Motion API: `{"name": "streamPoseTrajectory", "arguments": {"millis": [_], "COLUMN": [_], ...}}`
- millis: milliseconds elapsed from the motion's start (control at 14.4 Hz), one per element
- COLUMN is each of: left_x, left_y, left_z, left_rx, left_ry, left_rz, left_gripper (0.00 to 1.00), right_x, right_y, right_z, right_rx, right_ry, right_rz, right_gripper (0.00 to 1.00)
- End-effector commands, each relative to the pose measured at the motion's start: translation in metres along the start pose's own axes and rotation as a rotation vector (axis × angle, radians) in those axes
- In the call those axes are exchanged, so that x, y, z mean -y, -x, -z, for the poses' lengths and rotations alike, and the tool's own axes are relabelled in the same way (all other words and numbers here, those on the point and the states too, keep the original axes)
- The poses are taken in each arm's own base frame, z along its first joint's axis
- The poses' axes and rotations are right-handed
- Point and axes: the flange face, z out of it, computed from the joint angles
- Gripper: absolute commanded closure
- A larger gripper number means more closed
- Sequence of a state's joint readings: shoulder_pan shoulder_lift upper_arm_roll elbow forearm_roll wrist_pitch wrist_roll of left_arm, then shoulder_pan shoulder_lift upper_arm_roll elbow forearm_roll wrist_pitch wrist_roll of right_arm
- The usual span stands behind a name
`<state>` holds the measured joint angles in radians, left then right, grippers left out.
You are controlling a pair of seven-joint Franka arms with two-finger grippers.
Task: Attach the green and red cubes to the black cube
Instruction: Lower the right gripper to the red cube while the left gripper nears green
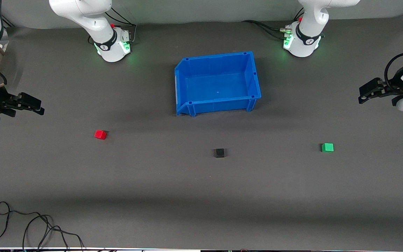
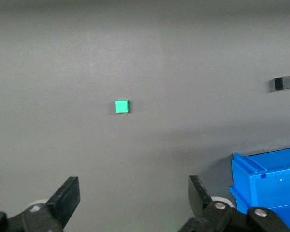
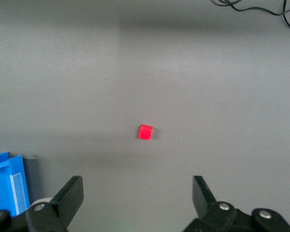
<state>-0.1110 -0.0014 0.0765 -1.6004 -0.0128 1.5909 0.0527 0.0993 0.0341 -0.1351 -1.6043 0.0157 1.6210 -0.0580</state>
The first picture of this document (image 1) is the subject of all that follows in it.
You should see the black left arm base cable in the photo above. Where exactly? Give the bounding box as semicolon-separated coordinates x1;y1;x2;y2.
242;20;288;40

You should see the black right arm base cable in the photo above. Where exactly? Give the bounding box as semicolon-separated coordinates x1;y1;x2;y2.
104;8;138;44

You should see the black arm base cable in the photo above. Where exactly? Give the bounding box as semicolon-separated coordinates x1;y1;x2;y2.
242;20;288;40
104;8;138;44

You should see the blue plastic storage bin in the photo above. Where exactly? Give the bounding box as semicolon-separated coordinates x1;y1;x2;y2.
174;51;262;117

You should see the thin black loose cable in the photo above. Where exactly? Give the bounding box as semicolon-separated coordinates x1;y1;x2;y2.
0;201;85;252

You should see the dark gray table mat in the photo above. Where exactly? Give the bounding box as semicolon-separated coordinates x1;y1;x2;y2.
0;12;403;250

